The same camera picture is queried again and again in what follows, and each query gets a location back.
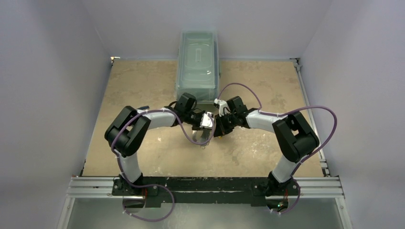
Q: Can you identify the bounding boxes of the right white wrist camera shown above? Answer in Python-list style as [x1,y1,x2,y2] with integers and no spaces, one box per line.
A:
[213,98,230,116]

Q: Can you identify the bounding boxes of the clear plastic storage box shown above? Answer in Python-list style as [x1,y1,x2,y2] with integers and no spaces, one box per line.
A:
[175,31,220,104]

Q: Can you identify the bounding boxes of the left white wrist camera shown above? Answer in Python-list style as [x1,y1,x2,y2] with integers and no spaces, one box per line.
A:
[200,112,215,129]

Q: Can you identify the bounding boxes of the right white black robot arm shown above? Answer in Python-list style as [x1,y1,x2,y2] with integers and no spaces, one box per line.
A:
[214,96,320,196]

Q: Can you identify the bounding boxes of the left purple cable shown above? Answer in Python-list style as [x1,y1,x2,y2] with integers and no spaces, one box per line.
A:
[110,108,218,222]

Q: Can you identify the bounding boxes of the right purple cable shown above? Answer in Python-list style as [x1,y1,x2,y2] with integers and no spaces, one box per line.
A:
[217,83,338,216]

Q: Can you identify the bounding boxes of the blue handled pliers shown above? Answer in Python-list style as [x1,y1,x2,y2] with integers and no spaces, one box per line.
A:
[137,106,149,110]

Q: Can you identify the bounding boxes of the aluminium frame rail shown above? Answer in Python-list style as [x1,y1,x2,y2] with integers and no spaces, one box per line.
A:
[67,177,344,198]

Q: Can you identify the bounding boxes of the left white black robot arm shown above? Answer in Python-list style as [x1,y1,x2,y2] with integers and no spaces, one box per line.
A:
[104,93,215,195]

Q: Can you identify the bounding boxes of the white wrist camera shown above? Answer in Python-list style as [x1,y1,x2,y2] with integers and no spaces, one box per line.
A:
[200,112,215,129]
[213,98,230,116]

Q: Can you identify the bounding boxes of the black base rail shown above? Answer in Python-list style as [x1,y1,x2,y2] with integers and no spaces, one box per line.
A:
[112,177,298,208]

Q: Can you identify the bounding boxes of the purple cable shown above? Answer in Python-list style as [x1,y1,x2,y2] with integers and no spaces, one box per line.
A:
[217,83,338,216]
[110,108,218,222]

